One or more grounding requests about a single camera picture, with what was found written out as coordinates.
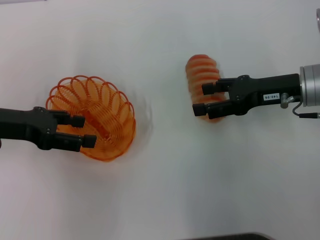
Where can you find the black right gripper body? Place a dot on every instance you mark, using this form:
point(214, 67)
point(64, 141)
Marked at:
point(270, 86)

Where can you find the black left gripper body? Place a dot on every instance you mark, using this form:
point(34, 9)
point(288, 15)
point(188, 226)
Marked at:
point(22, 125)

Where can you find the orange striped bread loaf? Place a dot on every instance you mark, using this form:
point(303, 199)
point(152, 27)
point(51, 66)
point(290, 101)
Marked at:
point(200, 67)

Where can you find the black robot torso edge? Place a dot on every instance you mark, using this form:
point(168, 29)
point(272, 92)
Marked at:
point(237, 237)

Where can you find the grey curved object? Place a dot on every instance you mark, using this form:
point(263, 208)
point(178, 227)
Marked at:
point(318, 17)

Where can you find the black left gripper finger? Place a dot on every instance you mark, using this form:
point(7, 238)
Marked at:
point(70, 143)
point(77, 122)

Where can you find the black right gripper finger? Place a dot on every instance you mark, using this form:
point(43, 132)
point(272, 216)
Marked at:
point(220, 109)
point(208, 89)

